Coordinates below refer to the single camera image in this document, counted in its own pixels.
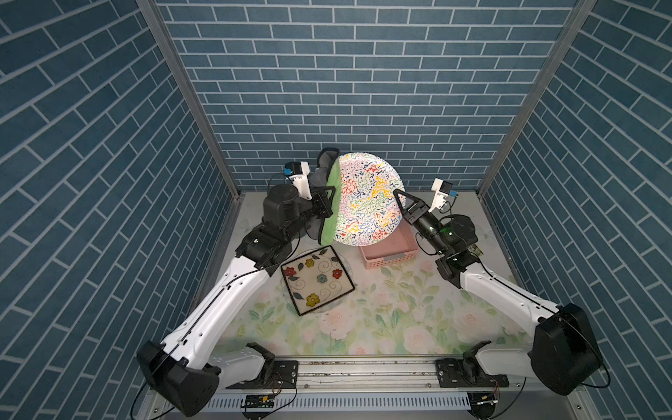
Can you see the round colourful patterned plate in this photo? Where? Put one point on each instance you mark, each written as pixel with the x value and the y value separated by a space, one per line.
pixel 368 211

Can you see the green grey microfibre cloth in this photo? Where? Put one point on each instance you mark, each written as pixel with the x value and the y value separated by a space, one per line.
pixel 326 183

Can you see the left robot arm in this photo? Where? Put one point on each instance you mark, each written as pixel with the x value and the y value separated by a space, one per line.
pixel 260 254

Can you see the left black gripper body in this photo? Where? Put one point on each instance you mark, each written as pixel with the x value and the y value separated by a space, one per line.
pixel 318 208

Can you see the aluminium rail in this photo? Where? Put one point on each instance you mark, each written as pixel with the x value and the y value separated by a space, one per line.
pixel 367 370

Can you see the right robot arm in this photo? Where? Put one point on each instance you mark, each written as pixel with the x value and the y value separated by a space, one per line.
pixel 564 352

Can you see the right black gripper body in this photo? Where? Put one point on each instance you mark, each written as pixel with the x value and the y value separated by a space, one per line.
pixel 425 223

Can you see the left circuit board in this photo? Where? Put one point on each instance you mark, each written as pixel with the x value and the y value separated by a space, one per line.
pixel 258 402

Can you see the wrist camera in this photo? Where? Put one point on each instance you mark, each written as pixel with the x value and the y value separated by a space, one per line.
pixel 444 196
pixel 298 172

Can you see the square floral plate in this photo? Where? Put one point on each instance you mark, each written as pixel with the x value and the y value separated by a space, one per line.
pixel 317 280

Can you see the pink plastic basket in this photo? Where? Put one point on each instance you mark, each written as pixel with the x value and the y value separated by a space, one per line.
pixel 400 246

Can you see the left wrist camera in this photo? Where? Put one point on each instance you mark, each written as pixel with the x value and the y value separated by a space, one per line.
pixel 298 172

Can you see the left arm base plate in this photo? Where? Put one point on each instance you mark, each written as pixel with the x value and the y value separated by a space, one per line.
pixel 268 374

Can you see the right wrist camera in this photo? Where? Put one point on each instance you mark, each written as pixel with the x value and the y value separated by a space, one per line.
pixel 444 196

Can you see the floral table mat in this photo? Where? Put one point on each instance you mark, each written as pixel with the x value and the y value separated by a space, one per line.
pixel 398 309

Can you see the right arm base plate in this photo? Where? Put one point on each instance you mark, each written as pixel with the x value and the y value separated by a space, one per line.
pixel 466 372

